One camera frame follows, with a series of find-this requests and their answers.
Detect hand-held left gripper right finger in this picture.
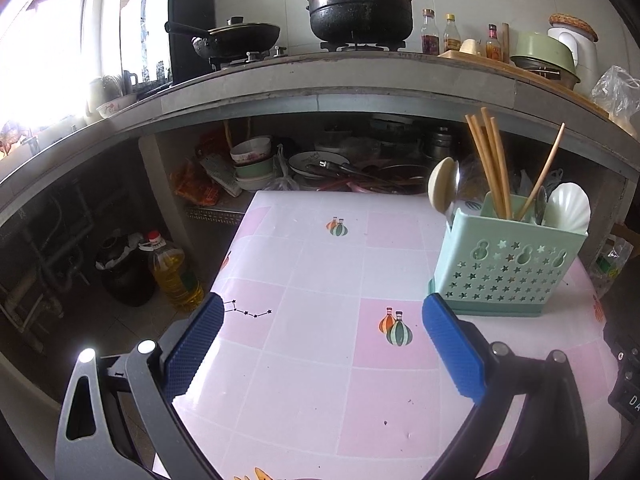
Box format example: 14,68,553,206
421,294,591,480

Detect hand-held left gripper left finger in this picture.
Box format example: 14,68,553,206
55,292,226,480

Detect green star-cutout utensil holder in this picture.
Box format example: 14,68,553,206
427,192,590,318

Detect white shell-shaped scoop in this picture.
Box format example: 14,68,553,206
542,182,592,236

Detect beige plastic spoon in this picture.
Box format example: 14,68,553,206
427,156,457,211

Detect metal spoon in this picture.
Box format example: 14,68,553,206
531,185,549,226
447,160,474,223

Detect wooden chopstick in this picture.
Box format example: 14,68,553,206
480,107,508,219
472,125,504,218
465,115,500,217
490,117,513,220
517,122,566,221

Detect large cooking oil bottle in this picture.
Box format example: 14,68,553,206
145,230,205,311

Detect plastic bag with green items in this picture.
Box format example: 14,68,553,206
592,237,633,301

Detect pink patterned tablecloth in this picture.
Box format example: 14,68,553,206
150,190,618,480

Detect orange plastic bag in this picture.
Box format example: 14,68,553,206
170,157,223,206

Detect grey drain pipes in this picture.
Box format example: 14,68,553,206
0,175,96,356

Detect grey plastic packet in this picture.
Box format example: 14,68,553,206
200,152,243,198

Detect green bowl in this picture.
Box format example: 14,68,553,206
235,157,276,182

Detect white plastic bag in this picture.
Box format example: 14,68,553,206
517,167,565,196

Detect white printed bowl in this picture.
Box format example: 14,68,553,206
230,137,273,166

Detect small steel pot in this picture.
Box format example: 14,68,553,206
425,127,453,161

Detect white plate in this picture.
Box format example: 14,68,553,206
289,151,351,177

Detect steel mug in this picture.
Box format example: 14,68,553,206
89,74,125,111

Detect clear plastic bag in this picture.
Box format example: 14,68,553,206
591,65,640,128

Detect steel basin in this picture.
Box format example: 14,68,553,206
512,55,582,88

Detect grey concrete counter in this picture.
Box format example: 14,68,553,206
0,52,640,241

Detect white kettle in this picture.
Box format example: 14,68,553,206
547,26,599,97

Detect black frying pan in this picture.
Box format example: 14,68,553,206
165,20,282,59

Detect green basin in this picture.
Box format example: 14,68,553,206
510,31,576,73

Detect yellow-capped oil bottle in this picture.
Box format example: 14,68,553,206
444,13,463,52

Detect brown-capped sauce bottle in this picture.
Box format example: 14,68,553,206
421,8,443,56

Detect glass pan lid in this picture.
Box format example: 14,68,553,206
207,16,279,39

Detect gas stove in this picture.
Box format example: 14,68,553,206
209,40,408,72

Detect window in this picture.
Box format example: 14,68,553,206
0,0,96,151

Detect black countertop appliance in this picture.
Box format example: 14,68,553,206
120,0,217,92

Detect woven wicker lid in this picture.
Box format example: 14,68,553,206
548,13,599,43

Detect large black pot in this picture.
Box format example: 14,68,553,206
304,0,427,43

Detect black-handled knife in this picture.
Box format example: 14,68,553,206
305,160,352,174

